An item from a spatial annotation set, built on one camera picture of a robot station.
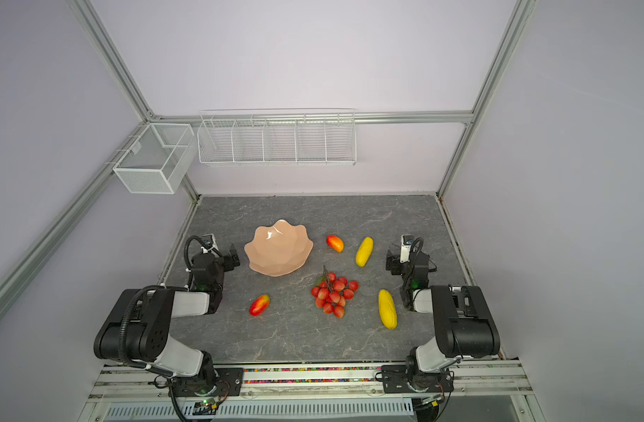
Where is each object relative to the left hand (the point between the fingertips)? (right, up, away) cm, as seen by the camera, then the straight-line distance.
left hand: (221, 249), depth 93 cm
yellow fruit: (+52, -2, +6) cm, 52 cm away
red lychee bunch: (+39, -14, -8) cm, 42 cm away
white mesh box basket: (-29, +33, +8) cm, 45 cm away
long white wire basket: (+19, +42, +6) cm, 46 cm away
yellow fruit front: (+57, -19, -9) cm, 61 cm away
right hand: (+65, -1, +1) cm, 65 cm away
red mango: (+41, +1, +8) cm, 42 cm away
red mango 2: (+16, -17, -8) cm, 25 cm away
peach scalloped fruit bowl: (+19, -1, +9) cm, 21 cm away
